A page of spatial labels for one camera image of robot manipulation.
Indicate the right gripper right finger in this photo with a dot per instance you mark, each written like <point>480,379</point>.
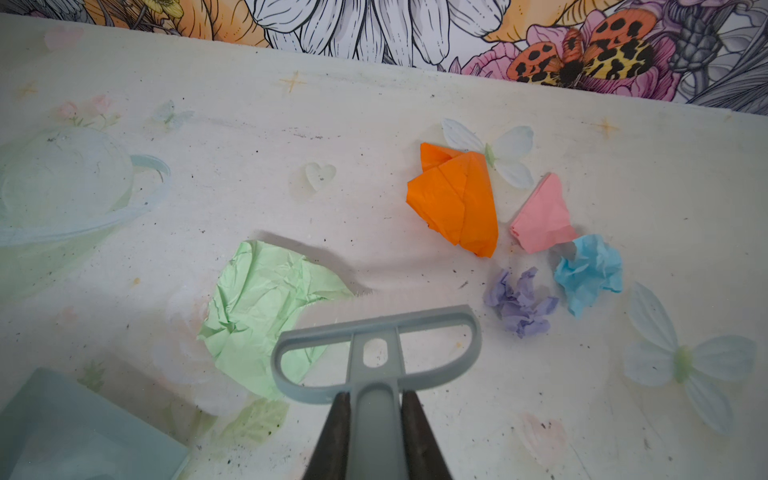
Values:
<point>424,459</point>

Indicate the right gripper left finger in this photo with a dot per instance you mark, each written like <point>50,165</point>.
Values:
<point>330,456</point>

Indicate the light green paper scrap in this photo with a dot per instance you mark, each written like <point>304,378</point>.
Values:
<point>260,294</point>

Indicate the grey-green plastic dustpan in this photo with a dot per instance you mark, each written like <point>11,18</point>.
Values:
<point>55,428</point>

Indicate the purple paper scrap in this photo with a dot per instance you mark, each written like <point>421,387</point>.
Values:
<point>515,303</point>

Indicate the light blue paper scrap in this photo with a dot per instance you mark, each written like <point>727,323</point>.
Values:
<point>595,267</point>

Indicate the pink paper scrap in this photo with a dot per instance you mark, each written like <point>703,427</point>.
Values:
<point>544,220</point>

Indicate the orange paper scrap far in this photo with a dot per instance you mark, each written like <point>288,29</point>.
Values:
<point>453,195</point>

